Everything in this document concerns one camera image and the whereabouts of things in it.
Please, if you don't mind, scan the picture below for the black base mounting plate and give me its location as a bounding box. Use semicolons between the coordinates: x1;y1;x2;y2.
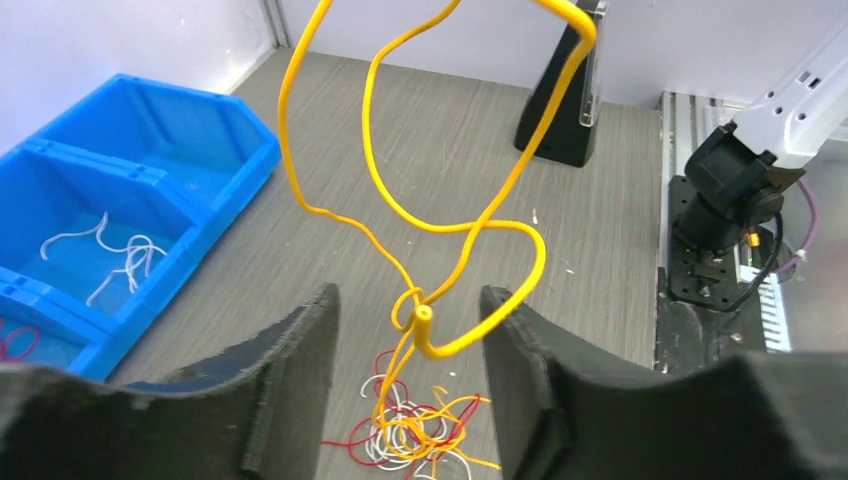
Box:
652;173;790;372

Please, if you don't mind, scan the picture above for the blue three-compartment plastic bin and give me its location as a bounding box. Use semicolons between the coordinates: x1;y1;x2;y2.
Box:
1;75;281;381

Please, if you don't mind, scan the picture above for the black triangular stand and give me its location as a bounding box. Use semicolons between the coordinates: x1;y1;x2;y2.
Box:
513;26;601;168

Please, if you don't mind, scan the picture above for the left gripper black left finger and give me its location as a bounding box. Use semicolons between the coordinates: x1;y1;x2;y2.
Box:
1;283;341;479

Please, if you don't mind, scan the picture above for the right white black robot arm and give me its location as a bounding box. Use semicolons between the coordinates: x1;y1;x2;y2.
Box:
674;18;847;251

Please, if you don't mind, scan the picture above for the white thin cable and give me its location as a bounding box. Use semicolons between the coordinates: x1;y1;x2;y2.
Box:
358;374;475;480
39;211;168;308

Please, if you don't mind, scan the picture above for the orange yellow thin cable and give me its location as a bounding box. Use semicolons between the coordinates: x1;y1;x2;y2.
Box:
276;0;599;480

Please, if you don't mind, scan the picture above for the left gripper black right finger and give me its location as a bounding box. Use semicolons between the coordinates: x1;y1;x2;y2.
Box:
483;305;847;479

